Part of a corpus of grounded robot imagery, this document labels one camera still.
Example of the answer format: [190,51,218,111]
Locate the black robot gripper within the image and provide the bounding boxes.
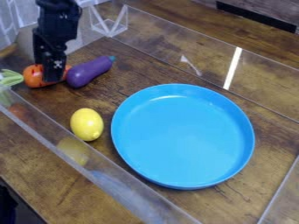
[32,0,82,82]

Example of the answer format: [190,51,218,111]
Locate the orange toy carrot green leaves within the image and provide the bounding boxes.
[0,65,71,88]

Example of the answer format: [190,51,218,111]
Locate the purple toy eggplant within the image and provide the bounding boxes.
[67,56,116,88]

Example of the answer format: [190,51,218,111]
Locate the yellow toy lemon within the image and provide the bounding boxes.
[70,108,104,142]

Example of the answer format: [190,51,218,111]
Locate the blue round plate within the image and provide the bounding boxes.
[111,84,255,190]

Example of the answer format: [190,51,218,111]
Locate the clear acrylic front barrier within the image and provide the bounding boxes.
[0,85,202,224]

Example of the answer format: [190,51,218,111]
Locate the clear acrylic barrier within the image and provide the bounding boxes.
[88,3,299,123]
[0,85,202,224]

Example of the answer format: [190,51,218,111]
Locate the clear acrylic back barrier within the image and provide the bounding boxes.
[88,3,299,123]

